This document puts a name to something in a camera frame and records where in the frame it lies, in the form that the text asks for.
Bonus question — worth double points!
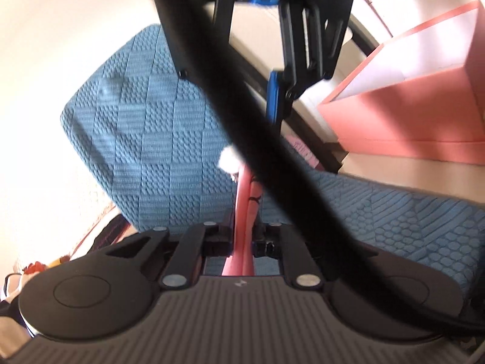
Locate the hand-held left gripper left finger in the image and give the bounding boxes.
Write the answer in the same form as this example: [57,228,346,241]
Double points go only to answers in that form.
[104,222,236,289]

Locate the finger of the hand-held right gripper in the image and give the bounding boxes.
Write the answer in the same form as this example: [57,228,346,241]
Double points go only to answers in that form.
[161,0,237,81]
[266,2,356,126]

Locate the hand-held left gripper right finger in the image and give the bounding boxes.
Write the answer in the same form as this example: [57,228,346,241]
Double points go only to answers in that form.
[252,223,327,289]

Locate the pink paper bag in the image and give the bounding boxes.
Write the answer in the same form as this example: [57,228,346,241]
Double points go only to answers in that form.
[222,163,266,277]

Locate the white fluffy hair scrunchie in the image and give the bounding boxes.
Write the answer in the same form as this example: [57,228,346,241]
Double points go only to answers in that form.
[219,145,243,175]

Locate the white cabinet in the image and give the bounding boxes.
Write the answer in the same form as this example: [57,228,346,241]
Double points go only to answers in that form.
[227,8,380,122]

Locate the pink patterned cloth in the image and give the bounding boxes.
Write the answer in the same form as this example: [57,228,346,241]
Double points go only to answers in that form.
[284,131,326,171]

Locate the blue textured bedspread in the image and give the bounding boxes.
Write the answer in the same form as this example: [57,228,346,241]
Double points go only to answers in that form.
[61,23,478,300]

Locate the pink cardboard box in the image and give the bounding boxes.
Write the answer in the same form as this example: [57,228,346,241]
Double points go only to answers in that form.
[317,0,485,165]

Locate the black strap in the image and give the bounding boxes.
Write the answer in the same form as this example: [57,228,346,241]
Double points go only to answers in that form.
[142,0,485,336]

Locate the black furniture frame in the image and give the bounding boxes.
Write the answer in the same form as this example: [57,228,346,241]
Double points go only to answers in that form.
[227,15,383,177]

